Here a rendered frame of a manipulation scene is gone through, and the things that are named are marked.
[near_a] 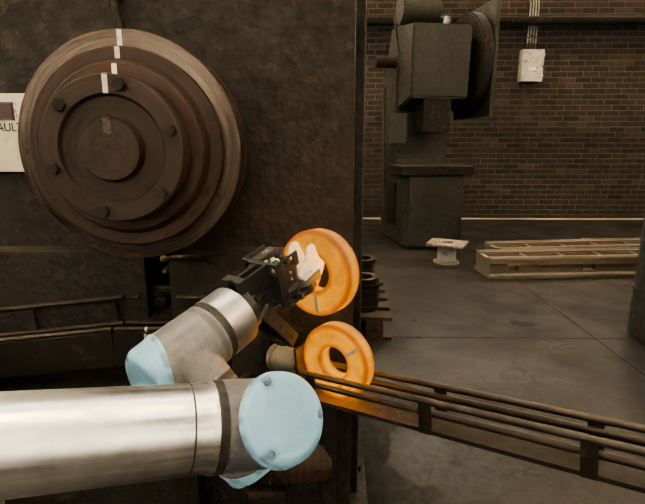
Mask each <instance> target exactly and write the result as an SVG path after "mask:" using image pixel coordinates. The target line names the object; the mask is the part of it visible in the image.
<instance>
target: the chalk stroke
mask: <svg viewBox="0 0 645 504"><path fill-rule="evenodd" d="M116 34H117V45H118V46H114V53H115V58H120V52H119V46H123V45H122V33H121V29H116ZM111 68H112V73H113V74H117V66H116V63H111ZM101 78H102V88H103V93H108V84H107V74H101Z"/></svg>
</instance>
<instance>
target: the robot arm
mask: <svg viewBox="0 0 645 504"><path fill-rule="evenodd" d="M259 250H260V253H258V254H257V255H255V256H254V257H252V258H250V256H252V255H253V254H255V253H256V252H258V251H259ZM284 254H285V253H282V252H278V251H277V248H276V247H271V246H269V247H267V248H265V245H264V244H263V245H262V246H260V247H259V248H257V249H256V250H254V251H253V252H251V253H250V254H248V255H247V256H245V257H244V258H242V263H243V266H244V270H245V271H244V272H242V273H241V274H239V275H238V276H237V277H235V276H231V275H227V276H226V277H224V278H223V279H222V282H223V285H224V288H218V289H216V290H215V291H213V292H212V293H210V294H209V295H207V296H206V297H205V298H203V299H202V300H200V301H199V302H197V303H196V304H195V305H194V306H192V307H191V308H189V309H188V310H186V311H185V312H183V313H182V314H180V315H179V316H177V317H176V318H175V319H173V320H172V321H170V322H169V323H167V324H166V325H164V326H163V327H162V328H160V329H159V330H157V331H156V332H154V333H153V334H149V335H147V336H146V337H145V339H144V340H143V341H142V342H140V343H139V344H138V345H136V346H135V347H134V348H133V349H131V350H130V351H129V353H128V354H127V357H126V361H125V368H126V373H127V376H128V379H129V382H130V384H131V386H113V387H90V388H67V389H44V390H21V391H0V501H1V500H9V499H17V498H25V497H33V496H41V495H49V494H56V493H64V492H72V491H80V490H88V489H96V488H104V487H112V486H120V485H127V484H135V483H143V482H151V481H159V480H167V479H175V478H183V477H191V476H199V475H205V476H207V477H212V476H218V475H219V476H220V477H221V478H222V479H223V480H225V481H226V482H227V483H228V484H229V485H230V486H231V487H233V488H237V489H240V488H244V487H246V486H247V485H248V486H249V485H251V484H253V483H255V482H256V481H258V480H259V479H260V478H262V477H263V476H264V475H265V474H266V473H267V472H269V471H270V470H274V471H283V470H287V469H290V468H292V467H294V466H296V465H298V464H299V463H301V462H303V461H304V460H306V459H307V458H308V457H309V456H310V455H311V454H312V452H313V451H314V450H315V448H316V446H317V444H318V442H319V440H320V437H321V433H322V428H323V412H322V407H321V404H320V401H319V398H318V396H317V394H316V392H315V391H314V389H313V388H312V387H311V385H310V384H309V383H308V382H307V381H306V380H304V379H303V378H301V377H300V376H298V375H296V374H293V373H290V372H285V371H270V372H266V373H264V374H262V375H260V376H258V377H257V378H248V379H239V378H238V377H237V375H236V374H235V373H234V372H233V370H232V369H231V368H230V366H229V365H228V364H227V362H228V361H229V360H230V359H231V358H232V357H234V356H235V355H236V354H237V353H238V352H239V351H240V350H241V349H243V348H244V347H245V346H246V345H247V344H248V343H250V342H251V341H252V340H253V339H254V338H255V337H256V336H257V333H258V329H260V330H261V331H262V332H263V333H264V334H265V335H266V336H267V337H269V338H270V340H271V341H272V342H273V343H275V344H277V345H279V346H283V347H285V346H289V347H293V345H294V343H295V341H296V339H297V337H298V335H299V334H298V333H297V332H296V331H295V330H294V329H293V328H292V327H291V326H290V325H288V324H287V323H286V322H285V321H284V320H283V319H282V318H281V317H280V316H279V315H278V314H277V313H276V312H275V311H278V309H279V308H280V309H284V308H288V307H290V306H293V305H294V304H295V303H297V302H298V301H300V300H303V299H304V298H305V297H306V296H307V295H309V294H311V293H312V292H313V291H314V290H315V289H316V288H317V286H318V284H319V281H320V279H321V275H322V272H323V268H324V264H325V263H324V261H323V260H322V259H321V258H319V256H318V254H317V251H316V249H315V246H314V245H313V244H309V245H308V246H307V249H306V255H304V253H303V251H302V249H301V247H300V245H299V243H298V242H296V241H293V242H292V243H291V244H290V245H289V250H288V255H284Z"/></svg>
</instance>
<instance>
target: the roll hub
mask: <svg viewBox="0 0 645 504"><path fill-rule="evenodd" d="M101 74H107V84H108V93H103V88H102V78H101ZM113 78H122V79H123V81H124V83H125V84H126V85H125V88H124V90H123V91H115V90H114V88H113V87H112V85H111V83H112V81H113ZM53 99H63V101H64V102H65V104H66V107H65V109H64V111H55V110H54V108H53V107H52V105H51V104H52V101H53ZM53 99H52V100H51V102H50V103H49V105H48V107H47V108H46V111H45V113H44V116H43V119H42V122H41V127H40V135H39V145H40V153H41V158H42V162H43V165H44V168H46V166H47V164H48V163H56V164H57V165H58V167H59V168H60V170H59V172H58V174H57V175H49V174H48V172H47V171H46V172H47V175H48V177H49V179H50V180H51V182H52V184H53V185H54V187H55V188H56V189H57V191H58V192H59V193H60V194H61V195H62V196H63V197H64V198H65V199H66V200H67V201H68V202H69V203H70V204H72V205H73V206H74V207H76V208H77V209H79V210H80V211H82V212H84V213H86V214H88V215H90V216H93V217H95V218H99V219H102V220H107V221H130V220H135V219H139V218H142V217H144V216H147V215H149V214H152V213H154V212H156V211H158V210H160V209H162V208H163V207H165V206H166V205H167V204H168V203H170V202H171V201H172V200H173V199H174V198H175V196H176V195H177V194H178V192H179V191H180V189H181V188H182V186H183V184H184V182H185V180H186V177H187V174H188V170H189V166H190V142H189V137H188V133H187V130H186V127H185V125H184V122H183V120H182V118H181V116H180V115H179V113H178V112H177V110H176V109H175V107H174V106H173V105H172V104H171V102H170V101H169V100H168V99H167V98H166V97H165V96H164V95H163V94H161V93H160V92H159V91H157V90H156V89H155V88H153V87H151V86H150V85H148V84H146V83H144V82H141V81H139V80H136V79H133V78H130V77H127V76H123V75H119V74H113V73H96V74H90V75H86V76H83V77H80V78H78V79H76V80H74V81H72V82H70V83H69V84H67V85H66V86H64V87H63V88H62V89H61V90H60V91H59V92H58V93H57V94H56V95H55V96H54V97H53ZM165 124H173V126H174V127H175V129H176V130H177V131H176V133H175V135H174V136H165V134H164V132H163V131H162V130H163V128H164V126H165ZM157 187H163V188H164V189H165V191H166V192H167V194H166V196H165V198H164V199H156V197H155V196H154V194H153V193H154V191H155V188H157ZM98 206H107V208H108V209H109V211H110V212H109V214H108V216H107V217H99V216H98V214H97V213H96V210H97V208H98Z"/></svg>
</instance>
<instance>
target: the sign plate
mask: <svg viewBox="0 0 645 504"><path fill-rule="evenodd" d="M24 94H25V93H0V103H11V105H12V112H13V119H0V172H24V169H23V166H22V162H21V158H20V152H19V145H18V120H19V113H20V108H21V104H22V100H23V97H24Z"/></svg>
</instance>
